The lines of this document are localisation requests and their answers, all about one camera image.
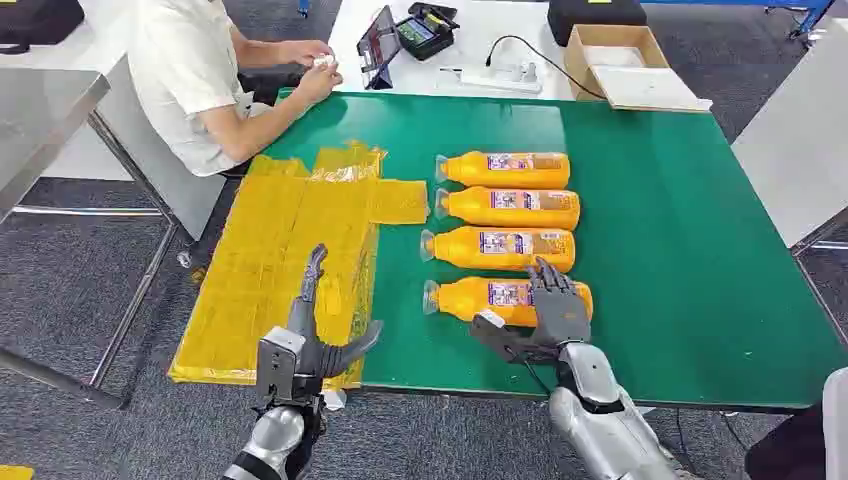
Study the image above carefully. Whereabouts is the person's right hand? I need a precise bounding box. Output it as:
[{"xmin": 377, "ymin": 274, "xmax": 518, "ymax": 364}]
[{"xmin": 291, "ymin": 62, "xmax": 344, "ymax": 106}]

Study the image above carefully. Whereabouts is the person's left hand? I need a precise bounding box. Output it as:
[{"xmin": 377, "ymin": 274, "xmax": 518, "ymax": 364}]
[{"xmin": 274, "ymin": 39, "xmax": 336, "ymax": 68}]

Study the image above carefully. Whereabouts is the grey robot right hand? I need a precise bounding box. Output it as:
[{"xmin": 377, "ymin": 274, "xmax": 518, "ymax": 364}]
[{"xmin": 527, "ymin": 256, "xmax": 593, "ymax": 347}]

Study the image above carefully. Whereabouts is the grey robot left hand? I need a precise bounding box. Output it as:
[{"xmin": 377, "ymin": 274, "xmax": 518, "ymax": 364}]
[{"xmin": 288, "ymin": 243, "xmax": 384, "ymax": 397}]

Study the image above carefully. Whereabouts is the orange drink bottle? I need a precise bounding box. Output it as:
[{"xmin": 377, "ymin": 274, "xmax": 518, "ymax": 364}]
[
  {"xmin": 435, "ymin": 150, "xmax": 572, "ymax": 191},
  {"xmin": 433, "ymin": 186, "xmax": 582, "ymax": 232},
  {"xmin": 419, "ymin": 225, "xmax": 577, "ymax": 274},
  {"xmin": 422, "ymin": 276, "xmax": 595, "ymax": 329}
]

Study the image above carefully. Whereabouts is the black tablet on stand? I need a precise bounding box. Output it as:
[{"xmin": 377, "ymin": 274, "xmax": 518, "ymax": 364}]
[{"xmin": 356, "ymin": 5, "xmax": 403, "ymax": 91}]

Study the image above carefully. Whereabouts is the black case with screen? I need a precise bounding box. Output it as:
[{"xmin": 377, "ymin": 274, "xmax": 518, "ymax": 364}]
[{"xmin": 395, "ymin": 13, "xmax": 462, "ymax": 62}]

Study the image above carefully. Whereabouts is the yellow sheet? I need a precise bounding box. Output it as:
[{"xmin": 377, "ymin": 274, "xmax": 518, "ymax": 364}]
[{"xmin": 168, "ymin": 140, "xmax": 431, "ymax": 392}]

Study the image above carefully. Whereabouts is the person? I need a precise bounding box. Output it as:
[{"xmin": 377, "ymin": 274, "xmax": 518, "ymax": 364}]
[{"xmin": 125, "ymin": 0, "xmax": 344, "ymax": 179}]

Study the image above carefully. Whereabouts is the green mat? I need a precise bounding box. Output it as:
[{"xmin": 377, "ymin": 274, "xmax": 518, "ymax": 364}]
[{"xmin": 261, "ymin": 87, "xmax": 848, "ymax": 413}]

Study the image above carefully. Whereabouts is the white table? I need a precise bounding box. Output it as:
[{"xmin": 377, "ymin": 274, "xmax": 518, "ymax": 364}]
[{"xmin": 327, "ymin": 0, "xmax": 578, "ymax": 102}]

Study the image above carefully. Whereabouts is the white power strip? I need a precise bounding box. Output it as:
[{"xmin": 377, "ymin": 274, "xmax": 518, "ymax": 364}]
[{"xmin": 437, "ymin": 62, "xmax": 545, "ymax": 94}]

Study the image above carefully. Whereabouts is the white flat board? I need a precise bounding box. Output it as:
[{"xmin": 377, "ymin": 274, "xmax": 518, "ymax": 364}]
[{"xmin": 589, "ymin": 64, "xmax": 714, "ymax": 113}]

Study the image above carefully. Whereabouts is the cardboard box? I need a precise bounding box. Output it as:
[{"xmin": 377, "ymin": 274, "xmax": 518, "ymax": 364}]
[{"xmin": 564, "ymin": 24, "xmax": 670, "ymax": 103}]

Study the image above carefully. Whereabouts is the black bag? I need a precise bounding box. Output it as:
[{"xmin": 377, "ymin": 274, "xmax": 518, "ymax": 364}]
[{"xmin": 0, "ymin": 0, "xmax": 86, "ymax": 56}]

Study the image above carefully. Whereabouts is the white sheet in box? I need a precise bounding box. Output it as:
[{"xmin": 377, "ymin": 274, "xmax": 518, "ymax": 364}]
[{"xmin": 582, "ymin": 44, "xmax": 647, "ymax": 69}]

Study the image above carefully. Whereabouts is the black object beside table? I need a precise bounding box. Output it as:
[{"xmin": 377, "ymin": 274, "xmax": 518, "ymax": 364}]
[{"xmin": 745, "ymin": 404, "xmax": 826, "ymax": 480}]

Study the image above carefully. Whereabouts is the steel bench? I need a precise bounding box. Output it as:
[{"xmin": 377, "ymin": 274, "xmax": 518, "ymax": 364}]
[{"xmin": 0, "ymin": 68, "xmax": 180, "ymax": 411}]

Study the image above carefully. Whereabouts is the black hard case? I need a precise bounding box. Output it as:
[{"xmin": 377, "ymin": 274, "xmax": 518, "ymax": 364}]
[{"xmin": 547, "ymin": 0, "xmax": 649, "ymax": 48}]

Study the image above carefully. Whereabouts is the grey side table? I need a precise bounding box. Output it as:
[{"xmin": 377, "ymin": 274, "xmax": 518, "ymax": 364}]
[{"xmin": 730, "ymin": 18, "xmax": 848, "ymax": 256}]

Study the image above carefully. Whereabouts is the pale grey upright object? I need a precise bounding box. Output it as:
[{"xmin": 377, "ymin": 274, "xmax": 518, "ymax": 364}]
[{"xmin": 821, "ymin": 367, "xmax": 848, "ymax": 480}]

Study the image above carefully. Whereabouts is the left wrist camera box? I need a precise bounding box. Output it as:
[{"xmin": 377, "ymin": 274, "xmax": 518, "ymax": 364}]
[{"xmin": 256, "ymin": 326, "xmax": 306, "ymax": 405}]

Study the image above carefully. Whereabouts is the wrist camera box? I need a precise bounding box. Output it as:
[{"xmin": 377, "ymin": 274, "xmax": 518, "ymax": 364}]
[
  {"xmin": 470, "ymin": 309, "xmax": 561, "ymax": 367},
  {"xmin": 256, "ymin": 326, "xmax": 306, "ymax": 405}
]

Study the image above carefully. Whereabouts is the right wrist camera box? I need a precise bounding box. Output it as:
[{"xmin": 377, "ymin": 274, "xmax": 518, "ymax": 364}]
[{"xmin": 470, "ymin": 309, "xmax": 561, "ymax": 367}]

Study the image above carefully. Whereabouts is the black cable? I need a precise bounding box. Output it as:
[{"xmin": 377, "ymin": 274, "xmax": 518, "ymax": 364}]
[{"xmin": 485, "ymin": 34, "xmax": 607, "ymax": 101}]

